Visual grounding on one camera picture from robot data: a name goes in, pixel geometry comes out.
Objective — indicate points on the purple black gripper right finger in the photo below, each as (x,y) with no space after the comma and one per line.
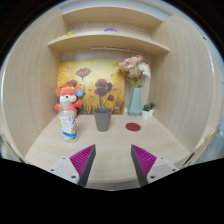
(150,168)

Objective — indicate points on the round red coaster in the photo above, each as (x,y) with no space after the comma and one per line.
(133,127)

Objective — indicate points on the yellow poppy flower painting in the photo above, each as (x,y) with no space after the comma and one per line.
(102,81)

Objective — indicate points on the yellow object on shelf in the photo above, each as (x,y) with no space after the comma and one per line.
(67,34)

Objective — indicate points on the wooden shelf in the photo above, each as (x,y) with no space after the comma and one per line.
(108,40)
(112,14)

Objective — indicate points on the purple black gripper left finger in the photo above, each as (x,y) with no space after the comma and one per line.
(75,168)

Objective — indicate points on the lower wooden shelf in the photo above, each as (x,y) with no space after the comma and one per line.
(108,40)

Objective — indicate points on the red orange plush toy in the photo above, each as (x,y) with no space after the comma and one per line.
(72,93)

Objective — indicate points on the upper wooden shelf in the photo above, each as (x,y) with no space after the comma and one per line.
(112,14)

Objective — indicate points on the grey plastic cup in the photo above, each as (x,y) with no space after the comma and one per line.
(102,118)

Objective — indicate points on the small potted succulent plant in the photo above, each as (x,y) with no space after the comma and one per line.
(148,110)

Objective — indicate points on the pink white flower bouquet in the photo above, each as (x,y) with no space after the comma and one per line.
(136,69)

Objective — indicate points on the clear plastic water bottle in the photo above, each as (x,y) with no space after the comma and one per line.
(67,121)

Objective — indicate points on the teal geometric vase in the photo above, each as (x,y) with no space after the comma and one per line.
(135,102)

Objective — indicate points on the purple object on shelf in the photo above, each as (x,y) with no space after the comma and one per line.
(110,30)

